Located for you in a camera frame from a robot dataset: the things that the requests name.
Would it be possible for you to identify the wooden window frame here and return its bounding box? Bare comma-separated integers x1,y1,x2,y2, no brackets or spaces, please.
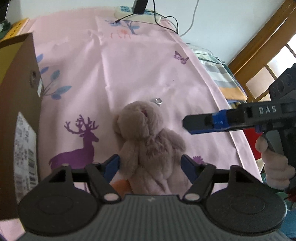
229,1,295,102

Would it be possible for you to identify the yellow flat box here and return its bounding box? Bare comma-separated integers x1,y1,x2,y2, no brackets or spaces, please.
1,18,29,41

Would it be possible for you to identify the right hand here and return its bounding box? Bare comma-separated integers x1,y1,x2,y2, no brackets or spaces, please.
255,137,295,190

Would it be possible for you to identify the black charger adapter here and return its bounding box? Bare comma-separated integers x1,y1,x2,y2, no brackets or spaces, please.
132,0,148,15

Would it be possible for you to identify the pink teddy bear plush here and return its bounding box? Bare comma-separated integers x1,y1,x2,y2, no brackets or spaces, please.
112,101,191,197

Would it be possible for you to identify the brown cardboard box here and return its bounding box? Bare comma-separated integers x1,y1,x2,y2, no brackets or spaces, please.
1,33,43,220

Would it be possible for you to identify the grey wall cable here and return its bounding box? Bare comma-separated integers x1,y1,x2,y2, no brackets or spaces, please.
179,0,200,38

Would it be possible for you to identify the white power strip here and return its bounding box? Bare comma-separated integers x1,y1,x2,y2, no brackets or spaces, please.
114,5,162,25

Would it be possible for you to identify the pink deer print bedsheet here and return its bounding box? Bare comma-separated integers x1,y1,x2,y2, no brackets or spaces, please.
0,6,265,241

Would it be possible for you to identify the striped folded blanket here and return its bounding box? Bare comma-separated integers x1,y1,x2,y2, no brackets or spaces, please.
187,43,247,102

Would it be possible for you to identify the black charging cable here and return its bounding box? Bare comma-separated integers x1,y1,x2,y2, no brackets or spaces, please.
114,0,179,35

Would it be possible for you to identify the red cardboard box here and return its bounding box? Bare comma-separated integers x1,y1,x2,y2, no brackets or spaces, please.
243,128,262,160

